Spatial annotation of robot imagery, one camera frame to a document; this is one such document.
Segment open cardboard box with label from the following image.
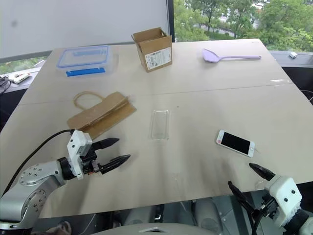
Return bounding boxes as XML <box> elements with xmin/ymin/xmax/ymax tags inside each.
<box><xmin>131</xmin><ymin>26</ymin><xmax>173</xmax><ymax>73</ymax></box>

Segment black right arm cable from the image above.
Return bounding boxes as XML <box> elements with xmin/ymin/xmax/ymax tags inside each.
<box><xmin>248</xmin><ymin>211</ymin><xmax>264</xmax><ymax>235</ymax></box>

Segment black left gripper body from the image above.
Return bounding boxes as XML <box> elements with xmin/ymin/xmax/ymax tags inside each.
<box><xmin>79</xmin><ymin>143</ymin><xmax>103</xmax><ymax>176</ymax></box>

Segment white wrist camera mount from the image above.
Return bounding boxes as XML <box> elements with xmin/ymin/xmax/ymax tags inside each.
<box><xmin>67</xmin><ymin>130</ymin><xmax>93</xmax><ymax>181</ymax></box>
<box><xmin>264</xmin><ymin>174</ymin><xmax>304</xmax><ymax>229</ymax></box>

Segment white smartphone with black screen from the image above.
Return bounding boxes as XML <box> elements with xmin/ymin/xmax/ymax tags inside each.
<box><xmin>215</xmin><ymin>129</ymin><xmax>256</xmax><ymax>156</ymax></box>

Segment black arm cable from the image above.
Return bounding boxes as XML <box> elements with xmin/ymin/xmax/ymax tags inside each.
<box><xmin>248</xmin><ymin>211</ymin><xmax>264</xmax><ymax>235</ymax></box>
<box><xmin>0</xmin><ymin>129</ymin><xmax>75</xmax><ymax>196</ymax></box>

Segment lilac silicone spatula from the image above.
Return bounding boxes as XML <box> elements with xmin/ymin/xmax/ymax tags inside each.
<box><xmin>201</xmin><ymin>47</ymin><xmax>262</xmax><ymax>64</ymax></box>

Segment grey rounded robot body shape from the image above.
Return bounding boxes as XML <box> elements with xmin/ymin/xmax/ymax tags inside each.
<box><xmin>96</xmin><ymin>197</ymin><xmax>247</xmax><ymax>235</ymax></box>

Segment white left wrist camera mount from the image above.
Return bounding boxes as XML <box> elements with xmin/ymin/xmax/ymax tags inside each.
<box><xmin>67</xmin><ymin>130</ymin><xmax>93</xmax><ymax>181</ymax></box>

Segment clear phone case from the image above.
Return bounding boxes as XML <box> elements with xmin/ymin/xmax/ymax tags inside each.
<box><xmin>149</xmin><ymin>109</ymin><xmax>170</xmax><ymax>141</ymax></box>

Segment black window frame post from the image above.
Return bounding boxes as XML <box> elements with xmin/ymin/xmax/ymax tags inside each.
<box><xmin>168</xmin><ymin>0</ymin><xmax>175</xmax><ymax>43</ymax></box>

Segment clear container with blue lid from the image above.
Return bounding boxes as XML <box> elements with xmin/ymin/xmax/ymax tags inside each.
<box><xmin>55</xmin><ymin>45</ymin><xmax>111</xmax><ymax>78</ymax></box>

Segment white power strip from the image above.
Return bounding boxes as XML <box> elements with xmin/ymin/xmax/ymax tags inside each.
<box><xmin>9</xmin><ymin>72</ymin><xmax>32</xmax><ymax>85</ymax></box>

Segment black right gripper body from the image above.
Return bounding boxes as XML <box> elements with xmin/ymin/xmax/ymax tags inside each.
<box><xmin>254</xmin><ymin>192</ymin><xmax>280</xmax><ymax>219</ymax></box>

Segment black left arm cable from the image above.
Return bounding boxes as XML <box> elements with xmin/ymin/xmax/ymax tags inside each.
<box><xmin>0</xmin><ymin>129</ymin><xmax>75</xmax><ymax>196</ymax></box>

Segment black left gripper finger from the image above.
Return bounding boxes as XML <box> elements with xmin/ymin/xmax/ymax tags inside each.
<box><xmin>91</xmin><ymin>138</ymin><xmax>120</xmax><ymax>151</ymax></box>
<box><xmin>99</xmin><ymin>154</ymin><xmax>132</xmax><ymax>175</ymax></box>

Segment dark tangled cables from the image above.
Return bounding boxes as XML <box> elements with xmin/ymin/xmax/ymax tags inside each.
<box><xmin>0</xmin><ymin>74</ymin><xmax>12</xmax><ymax>95</ymax></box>

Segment thin white cable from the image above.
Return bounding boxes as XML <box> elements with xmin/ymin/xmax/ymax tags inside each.
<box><xmin>301</xmin><ymin>90</ymin><xmax>313</xmax><ymax>106</ymax></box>

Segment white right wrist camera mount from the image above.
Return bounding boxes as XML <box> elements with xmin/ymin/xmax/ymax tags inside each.
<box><xmin>264</xmin><ymin>174</ymin><xmax>304</xmax><ymax>229</ymax></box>

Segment brown paper bag with handle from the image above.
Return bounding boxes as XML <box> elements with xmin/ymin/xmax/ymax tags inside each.
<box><xmin>66</xmin><ymin>91</ymin><xmax>137</xmax><ymax>139</ymax></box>

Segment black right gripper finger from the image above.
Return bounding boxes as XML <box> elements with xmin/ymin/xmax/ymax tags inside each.
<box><xmin>227</xmin><ymin>180</ymin><xmax>260</xmax><ymax>217</ymax></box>
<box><xmin>249</xmin><ymin>163</ymin><xmax>277</xmax><ymax>183</ymax></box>

